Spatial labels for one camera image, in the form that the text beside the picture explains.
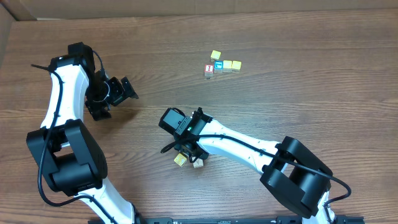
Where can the white ice cream block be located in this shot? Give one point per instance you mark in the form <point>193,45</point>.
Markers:
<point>198,163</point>

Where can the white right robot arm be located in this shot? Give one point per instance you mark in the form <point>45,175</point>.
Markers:
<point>289,170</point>

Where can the yellow block at top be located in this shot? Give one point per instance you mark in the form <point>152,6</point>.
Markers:
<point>215,55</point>

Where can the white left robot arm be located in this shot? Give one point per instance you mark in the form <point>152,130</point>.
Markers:
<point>71,164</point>

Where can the red I letter block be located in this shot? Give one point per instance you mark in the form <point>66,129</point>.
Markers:
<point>209,70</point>

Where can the yellow K letter block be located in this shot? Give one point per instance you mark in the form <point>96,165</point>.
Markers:
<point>180,160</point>

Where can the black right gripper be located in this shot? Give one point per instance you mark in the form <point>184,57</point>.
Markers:
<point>189,152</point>

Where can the blue picture block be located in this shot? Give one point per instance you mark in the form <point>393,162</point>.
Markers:
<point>218,66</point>

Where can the yellow block right row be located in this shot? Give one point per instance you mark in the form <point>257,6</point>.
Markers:
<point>236,66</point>

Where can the yellow block middle row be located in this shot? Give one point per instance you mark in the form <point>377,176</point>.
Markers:
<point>227,66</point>

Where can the yellow block row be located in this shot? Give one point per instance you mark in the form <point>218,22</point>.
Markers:
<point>236,66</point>
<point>227,66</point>

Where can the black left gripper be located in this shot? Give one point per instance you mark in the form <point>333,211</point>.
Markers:
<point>118,90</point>

